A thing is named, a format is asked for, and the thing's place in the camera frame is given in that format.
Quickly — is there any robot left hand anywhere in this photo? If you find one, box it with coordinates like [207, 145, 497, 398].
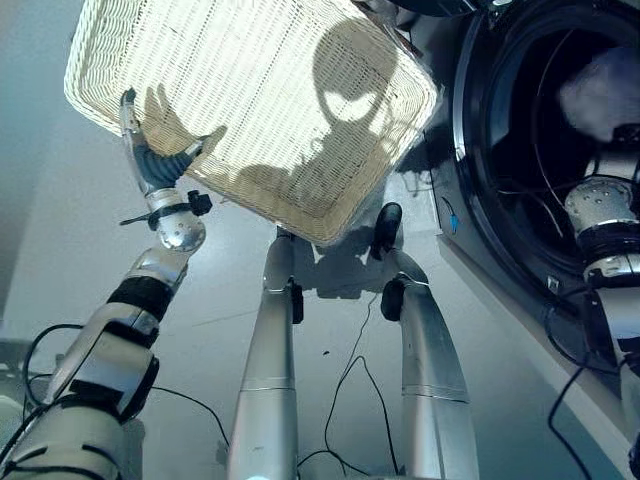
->
[118, 87, 212, 195]

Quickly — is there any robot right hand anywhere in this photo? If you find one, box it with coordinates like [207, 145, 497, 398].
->
[610, 121, 640, 149]

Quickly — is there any white clothing piece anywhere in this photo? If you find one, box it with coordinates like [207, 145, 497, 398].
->
[557, 46, 640, 145]

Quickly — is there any white wicker laundry basket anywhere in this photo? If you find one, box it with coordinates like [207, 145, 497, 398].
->
[63, 0, 442, 248]

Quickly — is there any dark front-load washing machine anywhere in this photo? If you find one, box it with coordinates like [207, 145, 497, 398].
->
[387, 0, 640, 480]

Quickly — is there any robot left leg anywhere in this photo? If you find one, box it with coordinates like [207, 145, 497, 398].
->
[227, 230, 306, 480]

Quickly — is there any robot right dark foot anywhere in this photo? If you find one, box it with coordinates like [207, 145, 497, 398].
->
[369, 201, 405, 263]

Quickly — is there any black floor cable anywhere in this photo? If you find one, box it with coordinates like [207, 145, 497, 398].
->
[149, 384, 231, 448]
[546, 366, 601, 480]
[296, 292, 401, 477]
[21, 323, 87, 407]

